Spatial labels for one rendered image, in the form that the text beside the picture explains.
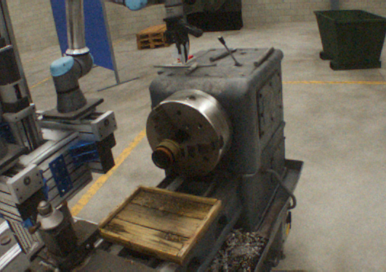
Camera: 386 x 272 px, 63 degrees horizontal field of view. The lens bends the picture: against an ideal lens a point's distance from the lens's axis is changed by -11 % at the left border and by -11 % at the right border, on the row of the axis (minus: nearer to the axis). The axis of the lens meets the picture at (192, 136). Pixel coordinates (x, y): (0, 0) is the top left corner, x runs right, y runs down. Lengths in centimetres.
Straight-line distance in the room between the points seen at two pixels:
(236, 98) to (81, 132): 74
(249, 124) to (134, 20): 1127
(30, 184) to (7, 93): 43
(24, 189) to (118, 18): 1166
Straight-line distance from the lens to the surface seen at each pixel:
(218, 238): 139
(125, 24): 1266
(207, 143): 121
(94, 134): 158
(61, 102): 165
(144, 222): 125
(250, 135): 137
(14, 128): 156
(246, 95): 130
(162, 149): 118
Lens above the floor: 165
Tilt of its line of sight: 26 degrees down
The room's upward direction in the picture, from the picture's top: 9 degrees counter-clockwise
